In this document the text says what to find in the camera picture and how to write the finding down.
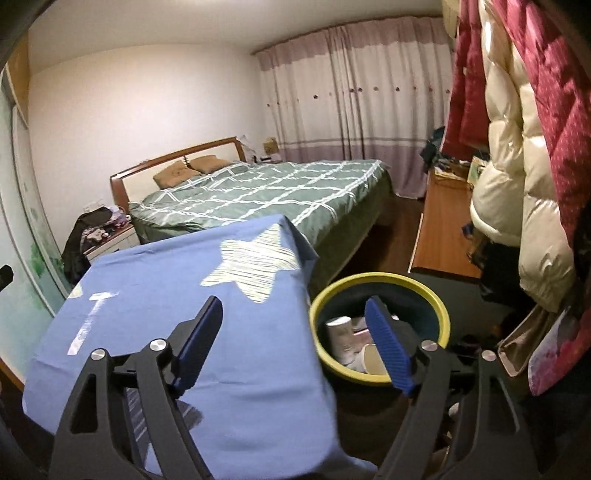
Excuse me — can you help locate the brown pillow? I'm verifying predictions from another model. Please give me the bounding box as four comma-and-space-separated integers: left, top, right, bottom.
153, 161, 201, 188
189, 156, 232, 175

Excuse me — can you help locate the wooden side desk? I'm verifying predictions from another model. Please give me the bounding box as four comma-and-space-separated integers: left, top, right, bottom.
409, 168, 485, 280

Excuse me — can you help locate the pink print paper cup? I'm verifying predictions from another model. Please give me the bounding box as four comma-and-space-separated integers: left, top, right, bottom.
325, 316, 354, 365

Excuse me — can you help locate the plain red jacket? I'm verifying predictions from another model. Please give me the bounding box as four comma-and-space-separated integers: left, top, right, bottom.
443, 0, 491, 153

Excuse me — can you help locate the cream puffer jacket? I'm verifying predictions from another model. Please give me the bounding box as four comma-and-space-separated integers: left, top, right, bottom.
470, 0, 578, 315

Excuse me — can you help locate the pink and white curtain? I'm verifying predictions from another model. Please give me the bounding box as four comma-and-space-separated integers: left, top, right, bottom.
256, 16, 455, 199

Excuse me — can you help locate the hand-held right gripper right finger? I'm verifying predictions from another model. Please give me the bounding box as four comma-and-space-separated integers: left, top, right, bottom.
365, 295, 541, 480

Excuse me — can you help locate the sliding wardrobe door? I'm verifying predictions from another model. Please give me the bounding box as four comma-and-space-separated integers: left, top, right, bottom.
0, 69, 79, 370

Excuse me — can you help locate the colourful clothes pile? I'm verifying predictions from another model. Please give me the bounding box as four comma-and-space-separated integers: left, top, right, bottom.
420, 124, 476, 176

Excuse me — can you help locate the plain white paper cup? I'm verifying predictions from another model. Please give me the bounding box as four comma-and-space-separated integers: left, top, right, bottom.
360, 344, 391, 376

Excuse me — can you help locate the green checked duvet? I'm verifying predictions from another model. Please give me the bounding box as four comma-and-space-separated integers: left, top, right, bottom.
128, 159, 393, 259

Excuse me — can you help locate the yellow rimmed trash bin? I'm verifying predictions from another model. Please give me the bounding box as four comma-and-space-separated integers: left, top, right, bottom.
309, 272, 451, 467

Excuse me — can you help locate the wooden bed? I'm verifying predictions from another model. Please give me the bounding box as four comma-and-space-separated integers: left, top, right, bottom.
110, 137, 395, 282

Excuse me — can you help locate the blue star print tablecloth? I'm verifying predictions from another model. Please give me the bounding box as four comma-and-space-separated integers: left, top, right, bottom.
22, 213, 342, 478

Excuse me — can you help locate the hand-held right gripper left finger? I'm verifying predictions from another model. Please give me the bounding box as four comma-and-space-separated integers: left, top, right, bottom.
51, 295, 225, 480

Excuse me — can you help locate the white nightstand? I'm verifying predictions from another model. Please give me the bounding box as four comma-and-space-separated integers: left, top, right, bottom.
85, 226, 140, 261

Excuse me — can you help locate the red dotted quilted jacket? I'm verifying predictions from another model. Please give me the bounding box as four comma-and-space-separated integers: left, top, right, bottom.
501, 0, 591, 398

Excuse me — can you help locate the beige bag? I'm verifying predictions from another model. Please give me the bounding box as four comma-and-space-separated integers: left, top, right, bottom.
498, 305, 559, 377

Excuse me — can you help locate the cream air conditioner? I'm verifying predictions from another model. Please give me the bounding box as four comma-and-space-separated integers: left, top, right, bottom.
442, 0, 462, 37

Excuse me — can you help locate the pink floral bag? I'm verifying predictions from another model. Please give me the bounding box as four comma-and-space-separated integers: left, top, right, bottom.
527, 309, 591, 398

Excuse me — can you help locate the dark clothes pile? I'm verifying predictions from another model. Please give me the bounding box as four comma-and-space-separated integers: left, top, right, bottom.
61, 207, 134, 284

